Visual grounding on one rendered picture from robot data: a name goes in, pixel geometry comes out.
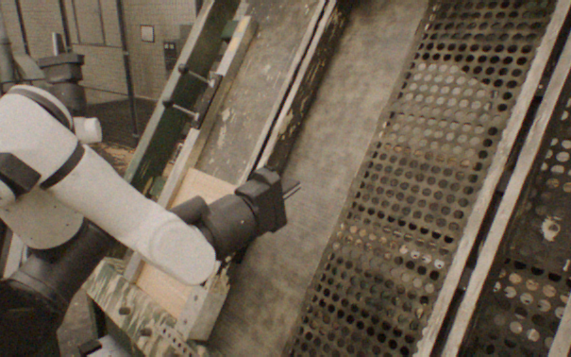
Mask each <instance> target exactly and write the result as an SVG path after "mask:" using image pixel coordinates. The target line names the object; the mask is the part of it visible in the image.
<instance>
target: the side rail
mask: <svg viewBox="0 0 571 357"><path fill-rule="evenodd" d="M241 3H242V0H205V2H204V4H203V7H202V9H201V11H200V13H199V15H198V18H197V20H195V22H194V25H193V29H192V31H191V33H190V35H189V37H188V40H187V42H186V44H185V46H184V48H183V50H182V53H180V56H179V58H178V60H177V62H176V66H175V68H174V71H173V73H172V74H171V76H170V79H169V81H168V83H167V86H165V88H164V90H163V93H162V95H161V97H160V101H159V103H158V105H157V107H156V109H155V111H154V113H153V116H151V118H150V121H149V123H148V125H147V127H146V129H145V132H144V135H143V137H142V139H141V141H140V144H138V147H137V149H136V151H135V153H134V155H133V157H132V160H131V163H130V165H129V166H128V168H127V170H126V171H125V175H124V177H123V180H124V181H125V182H127V183H129V184H130V185H131V186H132V187H133V189H135V190H136V191H137V192H138V193H140V194H142V195H143V196H144V197H145V198H147V199H152V195H150V194H149V191H151V187H152V185H153V183H154V181H155V179H156V177H157V176H163V172H164V170H165V168H166V166H167V164H168V161H169V159H170V157H171V155H172V153H173V151H174V148H175V146H176V144H177V142H178V140H179V138H180V135H181V133H182V130H183V128H184V127H185V124H186V122H187V120H188V118H189V115H190V114H188V113H186V112H184V111H182V110H179V109H176V108H174V107H172V108H171V109H166V108H164V107H163V106H162V104H161V100H162V98H163V97H167V96H169V97H172V98H173V100H174V105H176V106H179V107H181V108H183V109H185V110H187V111H192V110H193V107H194V105H195V102H196V99H197V97H198V96H199V94H200V92H201V90H202V86H203V84H204V81H202V80H200V79H198V78H196V77H194V76H192V75H190V74H187V75H182V74H181V73H179V72H178V71H177V66H178V65H179V64H180V63H182V62H185V63H187V65H188V66H189V71H191V72H194V73H196V74H198V75H200V76H201V77H203V78H204V79H207V78H208V74H209V72H210V69H211V67H212V65H213V62H214V60H215V58H216V56H217V54H218V52H219V48H220V46H222V44H223V42H224V41H223V40H222V37H220V36H222V35H221V33H223V31H224V29H225V27H226V24H227V21H232V20H233V18H234V16H235V12H237V10H238V8H239V6H240V4H241ZM128 247H129V246H125V245H124V244H122V243H121V242H120V240H119V242H118V244H116V245H115V246H114V247H113V248H112V249H111V250H110V251H109V254H108V255H106V256H109V257H111V258H115V259H120V260H123V258H124V257H125V255H126V251H127V248H128Z"/></svg>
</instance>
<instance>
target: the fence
mask: <svg viewBox="0 0 571 357"><path fill-rule="evenodd" d="M242 19H247V21H246V23H245V27H244V30H243V32H237V31H238V29H239V27H240V25H241V22H242ZM257 26H258V22H257V21H256V20H255V19H254V18H253V17H252V16H245V17H242V18H241V21H240V22H239V25H238V27H237V29H236V31H234V34H233V36H232V39H231V41H230V43H229V46H228V48H227V51H226V53H225V55H224V58H223V60H222V63H221V65H219V67H218V70H217V72H216V74H223V76H224V78H223V80H222V83H221V85H220V87H219V90H217V92H216V95H215V96H214V98H213V100H212V103H211V106H210V109H209V111H208V113H207V117H206V119H205V121H204V123H202V125H201V128H200V129H195V128H192V129H191V132H189V134H188V136H187V138H186V141H185V143H184V145H183V147H182V149H181V151H180V154H179V156H178V158H177V161H176V162H175V165H174V167H173V169H172V171H171V173H170V177H169V178H168V180H167V182H166V184H165V186H164V190H163V192H161V194H160V197H159V200H158V203H157V204H158V205H160V206H161V207H162V208H163V209H165V210H166V211H168V210H169V209H170V208H171V206H172V204H173V201H174V199H175V196H176V195H177V193H178V191H179V189H180V185H181V183H182V181H183V179H184V178H185V175H186V172H187V170H188V168H190V167H191V168H194V166H195V164H196V162H197V158H198V156H199V154H200V152H201V150H203V147H204V145H205V142H206V141H207V139H208V136H209V134H210V130H211V128H212V125H213V123H214V121H215V119H216V117H218V113H219V111H220V109H221V108H222V105H223V103H224V100H225V98H226V96H227V92H228V90H229V87H230V85H231V82H233V80H234V78H235V76H236V74H237V71H238V69H239V67H240V65H241V63H242V59H243V57H244V54H245V52H246V48H248V47H247V46H249V44H250V43H251V41H252V38H253V35H254V33H255V31H256V29H257ZM235 38H240V39H239V41H238V43H237V45H236V48H235V51H233V52H232V51H228V50H229V47H230V45H231V43H232V41H233V39H235ZM144 264H145V261H144V260H143V258H142V257H140V254H139V253H138V252H136V251H134V253H133V256H132V258H131V261H130V263H128V265H127V268H126V272H125V274H124V277H125V278H126V280H127V281H128V282H132V283H136V282H137V279H138V277H139V275H140V273H141V271H143V267H144Z"/></svg>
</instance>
